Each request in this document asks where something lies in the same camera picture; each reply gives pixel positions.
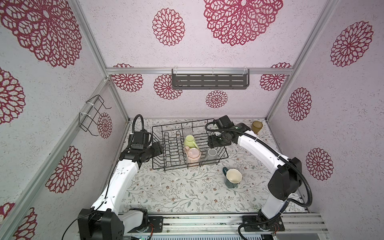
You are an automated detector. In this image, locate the black wire dish rack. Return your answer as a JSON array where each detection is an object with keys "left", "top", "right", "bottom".
[{"left": 152, "top": 119, "right": 229, "bottom": 171}]

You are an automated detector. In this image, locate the grey cream mug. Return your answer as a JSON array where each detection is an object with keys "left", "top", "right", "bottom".
[{"left": 203, "top": 149, "right": 218, "bottom": 164}]

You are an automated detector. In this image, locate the light green mug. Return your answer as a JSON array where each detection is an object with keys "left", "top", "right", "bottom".
[{"left": 184, "top": 136, "right": 200, "bottom": 151}]

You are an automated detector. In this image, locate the pink ceramic mug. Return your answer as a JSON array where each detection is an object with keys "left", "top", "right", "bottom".
[{"left": 184, "top": 146, "right": 201, "bottom": 167}]

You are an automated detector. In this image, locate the yellow ribbed cup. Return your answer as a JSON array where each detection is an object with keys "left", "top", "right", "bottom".
[{"left": 251, "top": 121, "right": 264, "bottom": 135}]

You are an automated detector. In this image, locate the dark green mug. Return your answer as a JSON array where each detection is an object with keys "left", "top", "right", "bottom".
[{"left": 223, "top": 167, "right": 243, "bottom": 189}]

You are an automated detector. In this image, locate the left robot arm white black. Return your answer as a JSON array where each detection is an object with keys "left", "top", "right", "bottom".
[{"left": 77, "top": 142, "right": 164, "bottom": 240}]

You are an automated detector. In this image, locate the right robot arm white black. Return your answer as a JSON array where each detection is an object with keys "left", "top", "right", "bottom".
[{"left": 205, "top": 116, "right": 313, "bottom": 223}]

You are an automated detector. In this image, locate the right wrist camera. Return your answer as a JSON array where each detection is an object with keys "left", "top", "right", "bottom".
[{"left": 215, "top": 115, "right": 234, "bottom": 129}]

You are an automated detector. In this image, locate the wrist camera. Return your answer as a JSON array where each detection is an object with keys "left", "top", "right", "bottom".
[
  {"left": 128, "top": 131, "right": 150, "bottom": 150},
  {"left": 215, "top": 115, "right": 234, "bottom": 129}
]

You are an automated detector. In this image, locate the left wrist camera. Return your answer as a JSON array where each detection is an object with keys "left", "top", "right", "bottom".
[{"left": 128, "top": 131, "right": 150, "bottom": 150}]

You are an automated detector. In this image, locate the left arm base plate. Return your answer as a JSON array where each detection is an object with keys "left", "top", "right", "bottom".
[{"left": 133, "top": 216, "right": 164, "bottom": 234}]

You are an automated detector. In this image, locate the grey wall shelf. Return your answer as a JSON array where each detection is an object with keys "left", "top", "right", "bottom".
[{"left": 171, "top": 69, "right": 250, "bottom": 90}]

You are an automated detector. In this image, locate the black wire wall holder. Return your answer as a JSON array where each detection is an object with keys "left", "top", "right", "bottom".
[{"left": 78, "top": 95, "right": 111, "bottom": 137}]

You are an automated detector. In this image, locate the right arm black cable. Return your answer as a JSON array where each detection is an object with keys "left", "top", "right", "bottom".
[{"left": 204, "top": 119, "right": 313, "bottom": 240}]

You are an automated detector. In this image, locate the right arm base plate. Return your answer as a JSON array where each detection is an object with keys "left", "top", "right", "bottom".
[{"left": 242, "top": 211, "right": 285, "bottom": 233}]

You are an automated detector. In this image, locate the aluminium front rail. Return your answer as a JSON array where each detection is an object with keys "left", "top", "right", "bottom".
[{"left": 77, "top": 212, "right": 329, "bottom": 240}]

